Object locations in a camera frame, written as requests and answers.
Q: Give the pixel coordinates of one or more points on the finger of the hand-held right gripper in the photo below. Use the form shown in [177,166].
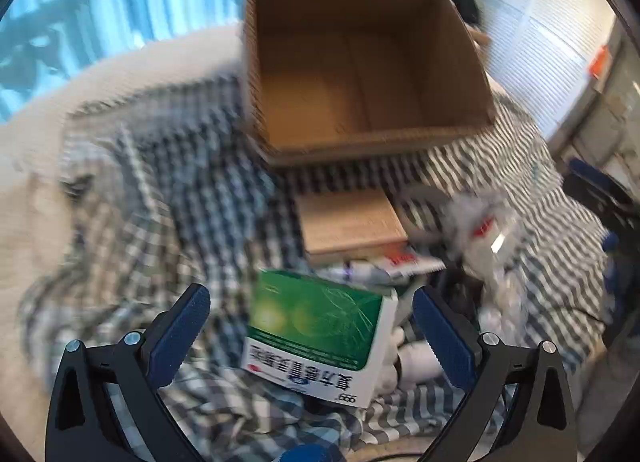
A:
[585,171]
[611,262]

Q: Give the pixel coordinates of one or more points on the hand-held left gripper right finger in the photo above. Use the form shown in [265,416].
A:
[440,337]

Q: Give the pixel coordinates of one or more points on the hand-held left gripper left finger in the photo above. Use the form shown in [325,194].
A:
[182,327]

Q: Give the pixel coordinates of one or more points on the green and white medicine box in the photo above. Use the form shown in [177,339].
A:
[310,322]

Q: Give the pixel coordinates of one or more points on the large cardboard box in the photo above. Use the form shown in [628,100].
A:
[350,92]

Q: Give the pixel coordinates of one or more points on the white plush toy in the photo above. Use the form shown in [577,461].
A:
[415,362]

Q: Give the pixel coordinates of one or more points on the beige cabinet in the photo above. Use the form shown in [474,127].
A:
[610,117]

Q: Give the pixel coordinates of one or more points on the white packet red label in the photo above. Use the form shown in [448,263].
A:
[410,262]

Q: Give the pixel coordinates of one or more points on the clear plastic bag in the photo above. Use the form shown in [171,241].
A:
[490,252]

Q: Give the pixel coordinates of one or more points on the white tube purple print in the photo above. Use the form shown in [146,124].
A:
[355,273]

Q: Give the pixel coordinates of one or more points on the grey checked bed sheet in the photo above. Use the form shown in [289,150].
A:
[210,222]

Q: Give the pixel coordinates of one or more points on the orange tag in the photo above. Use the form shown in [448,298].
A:
[600,61]

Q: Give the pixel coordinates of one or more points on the white slatted wardrobe doors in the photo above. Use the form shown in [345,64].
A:
[550,42]

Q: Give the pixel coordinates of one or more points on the small flat cardboard box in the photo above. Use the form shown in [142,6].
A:
[350,224]

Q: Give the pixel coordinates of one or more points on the white fleece blanket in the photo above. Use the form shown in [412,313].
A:
[50,142]

